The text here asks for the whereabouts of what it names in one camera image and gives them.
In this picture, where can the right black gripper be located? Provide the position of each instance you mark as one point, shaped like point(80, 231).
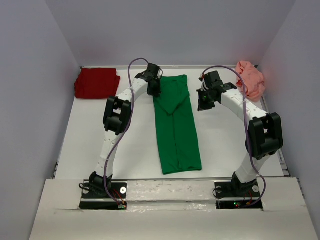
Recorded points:
point(202, 106)

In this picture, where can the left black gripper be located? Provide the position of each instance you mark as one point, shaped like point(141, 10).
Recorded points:
point(155, 93)

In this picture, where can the green t shirt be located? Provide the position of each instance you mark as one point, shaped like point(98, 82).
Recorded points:
point(176, 134)

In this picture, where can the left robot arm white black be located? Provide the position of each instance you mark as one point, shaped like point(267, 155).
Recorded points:
point(116, 121)

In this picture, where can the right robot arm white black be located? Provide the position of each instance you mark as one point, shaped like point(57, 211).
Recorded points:
point(263, 130)

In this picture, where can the pink t shirt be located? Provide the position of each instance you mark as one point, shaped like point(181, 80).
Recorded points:
point(253, 80)

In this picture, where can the folded red t shirt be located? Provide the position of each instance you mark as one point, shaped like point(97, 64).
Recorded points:
point(96, 83)

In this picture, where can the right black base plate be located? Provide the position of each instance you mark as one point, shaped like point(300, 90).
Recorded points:
point(229, 197)

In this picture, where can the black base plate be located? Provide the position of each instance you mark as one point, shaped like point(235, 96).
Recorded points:
point(95, 200)
point(229, 197)

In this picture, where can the aluminium rail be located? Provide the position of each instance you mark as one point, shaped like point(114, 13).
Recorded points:
point(191, 178)

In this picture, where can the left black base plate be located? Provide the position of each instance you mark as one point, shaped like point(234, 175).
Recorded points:
point(95, 200)

